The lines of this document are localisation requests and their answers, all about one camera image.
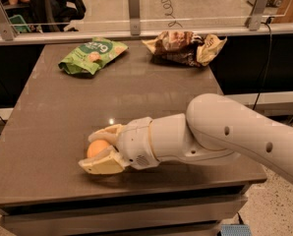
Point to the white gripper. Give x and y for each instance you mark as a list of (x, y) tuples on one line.
[(135, 143)]

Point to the orange fruit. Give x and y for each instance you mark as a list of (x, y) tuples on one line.
[(96, 147)]

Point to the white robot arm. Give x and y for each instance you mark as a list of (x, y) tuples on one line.
[(214, 130)]

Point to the green chip bag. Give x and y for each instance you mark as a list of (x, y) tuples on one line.
[(92, 56)]

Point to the brown chip bag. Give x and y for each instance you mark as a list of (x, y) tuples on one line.
[(186, 47)]

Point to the grey table drawer unit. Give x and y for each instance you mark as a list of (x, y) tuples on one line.
[(188, 213)]

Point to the blue perforated floor box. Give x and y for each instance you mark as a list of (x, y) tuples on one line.
[(235, 230)]

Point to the green plastic bin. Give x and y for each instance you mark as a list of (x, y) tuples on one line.
[(19, 24)]

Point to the seated person in background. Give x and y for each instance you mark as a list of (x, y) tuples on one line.
[(49, 15)]

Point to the glass barrier panel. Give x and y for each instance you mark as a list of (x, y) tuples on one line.
[(220, 17)]

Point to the left metal glass bracket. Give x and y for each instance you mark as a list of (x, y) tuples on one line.
[(7, 31)]

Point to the metal glass bracket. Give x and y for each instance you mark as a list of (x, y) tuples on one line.
[(7, 31), (134, 16), (253, 22)]

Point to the middle metal glass bracket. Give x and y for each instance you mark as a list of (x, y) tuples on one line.
[(134, 16)]

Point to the right metal glass bracket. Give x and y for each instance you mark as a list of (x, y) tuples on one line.
[(253, 22)]

